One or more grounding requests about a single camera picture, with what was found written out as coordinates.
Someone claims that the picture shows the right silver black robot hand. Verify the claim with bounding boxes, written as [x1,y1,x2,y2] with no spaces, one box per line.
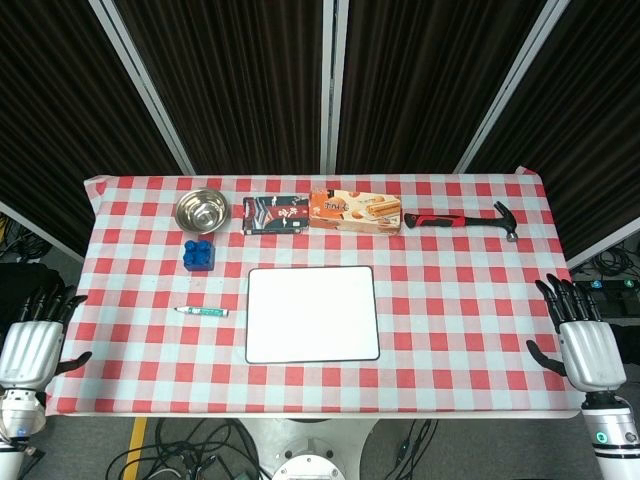
[526,273,628,392]

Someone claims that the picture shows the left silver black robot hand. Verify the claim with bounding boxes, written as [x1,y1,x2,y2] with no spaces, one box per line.
[0,284,94,390]

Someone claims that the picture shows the green marker pen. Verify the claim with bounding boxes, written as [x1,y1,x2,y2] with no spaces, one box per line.
[173,306,232,319]

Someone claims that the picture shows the red white checkered tablecloth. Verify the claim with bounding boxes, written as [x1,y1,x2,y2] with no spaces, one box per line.
[51,166,586,420]

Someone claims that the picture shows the black power strip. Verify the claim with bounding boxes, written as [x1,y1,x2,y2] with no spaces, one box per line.
[574,277,640,316]

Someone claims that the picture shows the yellow floor tape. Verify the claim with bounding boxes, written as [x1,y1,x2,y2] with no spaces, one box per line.
[121,417,150,480]

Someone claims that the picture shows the red black claw hammer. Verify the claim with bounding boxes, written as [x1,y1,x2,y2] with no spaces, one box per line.
[403,201,519,244]

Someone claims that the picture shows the blue toy building block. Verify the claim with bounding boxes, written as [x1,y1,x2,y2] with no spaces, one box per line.
[183,239,217,274]

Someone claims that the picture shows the stainless steel bowl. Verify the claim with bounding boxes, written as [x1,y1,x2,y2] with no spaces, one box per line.
[174,187,231,235]

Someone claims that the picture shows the orange egg roll box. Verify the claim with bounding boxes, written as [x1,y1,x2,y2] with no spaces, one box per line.
[308,188,404,235]

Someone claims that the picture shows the dark snack box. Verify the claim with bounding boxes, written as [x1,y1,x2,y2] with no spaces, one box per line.
[242,195,310,236]

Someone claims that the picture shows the black corrugated partition panel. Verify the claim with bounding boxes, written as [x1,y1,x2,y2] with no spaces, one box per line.
[335,0,549,175]
[112,0,326,176]

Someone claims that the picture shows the black cable bundle on floor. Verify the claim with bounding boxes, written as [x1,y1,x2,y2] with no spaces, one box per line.
[107,418,264,480]

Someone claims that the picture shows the grey partition frame post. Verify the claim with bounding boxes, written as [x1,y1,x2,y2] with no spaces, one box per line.
[319,0,350,175]
[455,0,572,174]
[88,0,195,176]

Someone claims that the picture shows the white whiteboard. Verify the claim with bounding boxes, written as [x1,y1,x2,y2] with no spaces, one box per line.
[244,265,381,365]

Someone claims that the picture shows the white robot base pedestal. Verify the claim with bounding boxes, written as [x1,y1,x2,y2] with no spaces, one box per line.
[237,417,384,480]

